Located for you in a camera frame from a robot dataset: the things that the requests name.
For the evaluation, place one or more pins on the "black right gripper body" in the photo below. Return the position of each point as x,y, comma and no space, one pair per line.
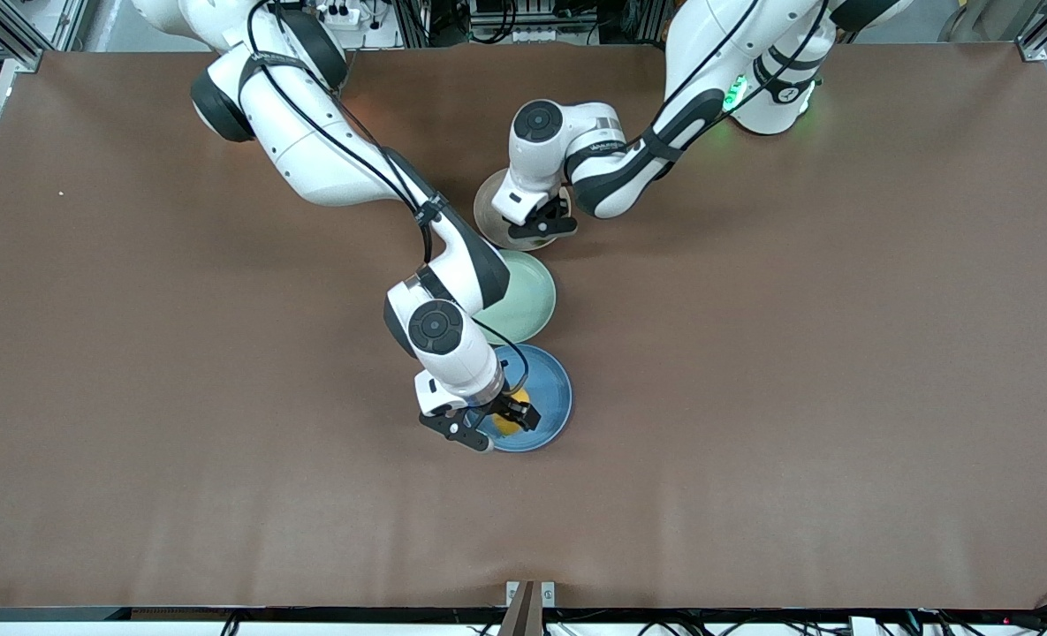
507,405

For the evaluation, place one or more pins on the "yellow lemon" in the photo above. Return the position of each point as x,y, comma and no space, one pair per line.
507,427

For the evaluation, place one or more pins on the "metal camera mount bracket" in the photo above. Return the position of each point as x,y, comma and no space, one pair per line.
527,605

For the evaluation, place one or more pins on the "blue round plate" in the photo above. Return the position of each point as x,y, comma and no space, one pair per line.
551,389

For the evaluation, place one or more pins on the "beige round plate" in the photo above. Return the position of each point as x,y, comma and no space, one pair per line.
488,216

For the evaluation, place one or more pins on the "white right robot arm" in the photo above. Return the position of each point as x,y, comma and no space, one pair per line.
311,150

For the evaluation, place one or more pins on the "white power strip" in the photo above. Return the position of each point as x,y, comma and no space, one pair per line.
339,13

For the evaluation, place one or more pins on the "green round plate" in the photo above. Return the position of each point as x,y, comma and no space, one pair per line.
527,305

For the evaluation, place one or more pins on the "white box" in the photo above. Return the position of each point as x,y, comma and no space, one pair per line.
865,626

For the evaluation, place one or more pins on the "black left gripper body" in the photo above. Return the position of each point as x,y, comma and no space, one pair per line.
551,211

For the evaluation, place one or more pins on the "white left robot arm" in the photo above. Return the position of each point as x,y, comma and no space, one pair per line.
691,79

